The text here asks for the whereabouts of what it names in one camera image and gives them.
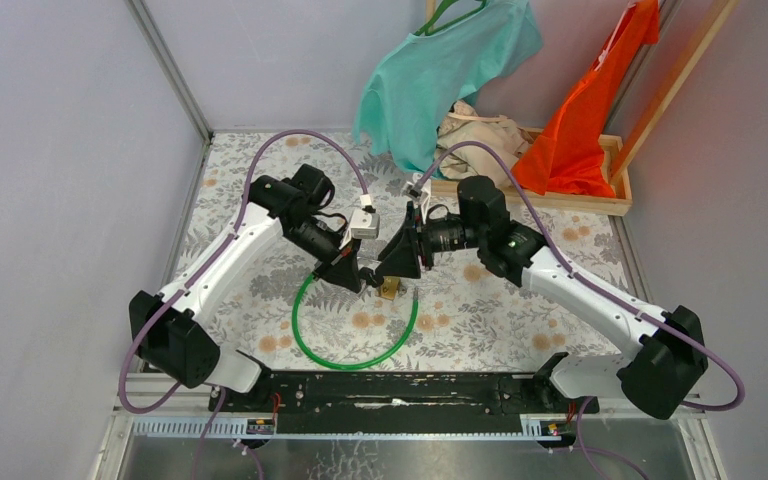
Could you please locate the teal t-shirt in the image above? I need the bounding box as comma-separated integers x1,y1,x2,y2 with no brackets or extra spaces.
352,1,543,172

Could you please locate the wooden tray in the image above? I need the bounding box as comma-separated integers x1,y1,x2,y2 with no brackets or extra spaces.
426,127,633,216

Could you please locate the aluminium corner post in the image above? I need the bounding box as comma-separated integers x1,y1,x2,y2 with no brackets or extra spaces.
125,0,214,142

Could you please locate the brass padlock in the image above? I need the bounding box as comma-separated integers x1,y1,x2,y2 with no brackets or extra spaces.
360,256,403,301

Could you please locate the wooden rack pole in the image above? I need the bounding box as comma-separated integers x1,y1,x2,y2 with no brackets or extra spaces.
609,0,738,186

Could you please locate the beige crumpled cloth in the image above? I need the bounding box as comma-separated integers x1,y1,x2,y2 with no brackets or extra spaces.
435,100,534,187

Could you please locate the orange t-shirt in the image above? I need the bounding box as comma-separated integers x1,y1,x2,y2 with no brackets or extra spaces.
511,0,660,198

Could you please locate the green cable lock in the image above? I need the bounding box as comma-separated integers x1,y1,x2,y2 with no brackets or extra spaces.
290,276,420,371

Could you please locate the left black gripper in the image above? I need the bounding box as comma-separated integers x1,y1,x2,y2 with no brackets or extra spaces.
283,215,361,294

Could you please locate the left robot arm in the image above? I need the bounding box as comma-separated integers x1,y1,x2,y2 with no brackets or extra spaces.
129,164,362,411

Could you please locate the green clothes hanger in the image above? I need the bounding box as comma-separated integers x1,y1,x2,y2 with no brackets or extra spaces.
413,0,489,37

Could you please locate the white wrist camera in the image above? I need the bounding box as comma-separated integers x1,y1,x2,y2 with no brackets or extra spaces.
402,173,431,221
347,208,380,240

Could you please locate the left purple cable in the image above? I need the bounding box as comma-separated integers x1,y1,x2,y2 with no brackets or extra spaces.
117,129,375,480

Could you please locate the floral table mat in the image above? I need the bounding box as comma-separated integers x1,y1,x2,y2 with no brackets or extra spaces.
176,132,615,372

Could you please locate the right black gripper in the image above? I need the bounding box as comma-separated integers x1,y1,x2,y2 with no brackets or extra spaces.
375,201,485,280

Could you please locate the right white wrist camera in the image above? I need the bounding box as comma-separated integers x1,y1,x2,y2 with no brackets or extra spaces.
402,173,431,221

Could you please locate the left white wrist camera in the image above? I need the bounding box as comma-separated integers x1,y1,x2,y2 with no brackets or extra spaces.
347,208,380,240

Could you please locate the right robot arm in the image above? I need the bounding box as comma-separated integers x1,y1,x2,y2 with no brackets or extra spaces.
377,176,708,420

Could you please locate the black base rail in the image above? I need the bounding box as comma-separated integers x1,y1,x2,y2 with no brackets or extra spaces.
208,370,599,435

